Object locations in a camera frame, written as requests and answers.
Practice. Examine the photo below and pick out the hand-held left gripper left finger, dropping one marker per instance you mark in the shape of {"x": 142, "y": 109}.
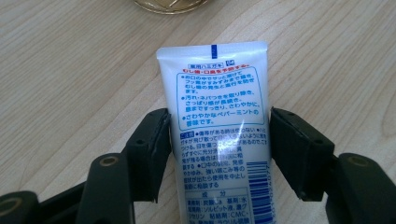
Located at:
{"x": 149, "y": 149}

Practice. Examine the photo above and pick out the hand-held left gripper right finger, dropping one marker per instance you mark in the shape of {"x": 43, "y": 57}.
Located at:
{"x": 299, "y": 152}

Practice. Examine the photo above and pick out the white toothpaste tube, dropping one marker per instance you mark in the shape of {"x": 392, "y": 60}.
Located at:
{"x": 218, "y": 140}

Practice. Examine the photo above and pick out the amber transparent cup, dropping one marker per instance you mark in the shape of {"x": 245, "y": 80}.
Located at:
{"x": 171, "y": 5}

